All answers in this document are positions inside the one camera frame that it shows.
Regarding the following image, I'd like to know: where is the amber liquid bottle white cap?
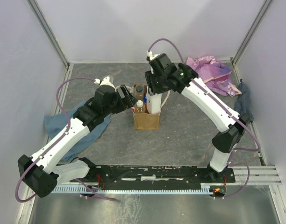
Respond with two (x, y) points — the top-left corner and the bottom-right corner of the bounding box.
(135, 100), (146, 114)

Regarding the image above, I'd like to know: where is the watermelon print canvas bag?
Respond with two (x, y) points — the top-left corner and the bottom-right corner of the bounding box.
(129, 83), (171, 130)

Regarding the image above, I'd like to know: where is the white plastic bottle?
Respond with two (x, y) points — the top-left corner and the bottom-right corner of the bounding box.
(146, 90), (162, 114)

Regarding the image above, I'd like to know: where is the clear square bottle grey cap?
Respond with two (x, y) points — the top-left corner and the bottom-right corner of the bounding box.
(133, 84), (146, 102)

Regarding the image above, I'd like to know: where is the orange spray bottle blue top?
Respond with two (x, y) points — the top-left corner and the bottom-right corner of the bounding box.
(143, 94), (147, 104)

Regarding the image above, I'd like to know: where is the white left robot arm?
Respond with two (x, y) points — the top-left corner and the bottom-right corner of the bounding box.
(18, 84), (137, 197)

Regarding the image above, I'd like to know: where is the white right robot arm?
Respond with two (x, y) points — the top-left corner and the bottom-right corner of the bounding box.
(145, 51), (249, 182)

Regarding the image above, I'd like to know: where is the purple printed cloth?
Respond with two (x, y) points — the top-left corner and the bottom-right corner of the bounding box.
(186, 56), (242, 97)

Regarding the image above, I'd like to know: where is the light blue cloth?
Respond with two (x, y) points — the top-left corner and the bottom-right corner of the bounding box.
(44, 113), (111, 162)

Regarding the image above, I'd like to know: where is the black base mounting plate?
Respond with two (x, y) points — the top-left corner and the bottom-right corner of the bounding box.
(81, 165), (236, 190)

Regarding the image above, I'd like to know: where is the dark blue-grey cloth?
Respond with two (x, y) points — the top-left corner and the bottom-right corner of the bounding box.
(234, 79), (254, 123)

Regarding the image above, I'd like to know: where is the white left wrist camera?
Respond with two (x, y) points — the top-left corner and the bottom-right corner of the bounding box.
(94, 76), (115, 89)

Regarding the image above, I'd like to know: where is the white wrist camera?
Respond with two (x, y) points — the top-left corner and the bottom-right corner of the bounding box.
(146, 51), (160, 62)
(94, 76), (115, 89)

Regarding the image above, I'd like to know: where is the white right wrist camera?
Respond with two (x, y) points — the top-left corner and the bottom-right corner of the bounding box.
(146, 51), (160, 62)

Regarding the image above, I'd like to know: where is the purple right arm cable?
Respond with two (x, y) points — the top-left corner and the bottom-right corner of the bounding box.
(148, 38), (261, 199)

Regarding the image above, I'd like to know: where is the light blue cable comb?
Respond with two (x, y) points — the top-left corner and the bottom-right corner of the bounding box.
(51, 183), (213, 195)

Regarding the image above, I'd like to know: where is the aluminium rail frame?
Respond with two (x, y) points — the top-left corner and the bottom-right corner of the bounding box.
(16, 0), (286, 224)

